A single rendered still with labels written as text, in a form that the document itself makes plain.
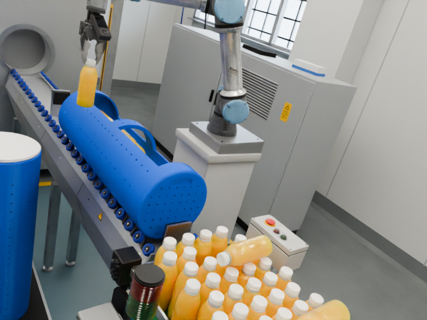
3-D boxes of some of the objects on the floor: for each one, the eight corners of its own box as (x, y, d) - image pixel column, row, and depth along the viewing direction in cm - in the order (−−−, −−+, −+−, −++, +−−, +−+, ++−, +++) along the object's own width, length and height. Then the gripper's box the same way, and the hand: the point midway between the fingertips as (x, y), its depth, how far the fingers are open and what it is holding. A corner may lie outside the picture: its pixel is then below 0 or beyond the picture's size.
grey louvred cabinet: (183, 141, 503) (210, 30, 449) (297, 236, 351) (358, 87, 297) (147, 141, 471) (171, 21, 416) (254, 246, 319) (313, 80, 264)
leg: (51, 265, 241) (60, 180, 218) (53, 270, 237) (63, 185, 214) (41, 266, 238) (49, 180, 214) (44, 273, 234) (53, 185, 210)
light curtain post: (88, 217, 297) (121, -12, 232) (91, 221, 293) (126, -10, 228) (80, 218, 293) (112, -14, 229) (82, 223, 289) (116, -13, 225)
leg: (73, 260, 250) (84, 178, 226) (75, 265, 246) (88, 182, 223) (64, 262, 247) (74, 178, 223) (67, 268, 243) (77, 183, 219)
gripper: (105, 9, 150) (97, 61, 158) (76, 2, 143) (70, 58, 151) (114, 13, 144) (105, 67, 152) (84, 6, 137) (77, 64, 145)
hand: (91, 61), depth 149 cm, fingers closed on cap, 4 cm apart
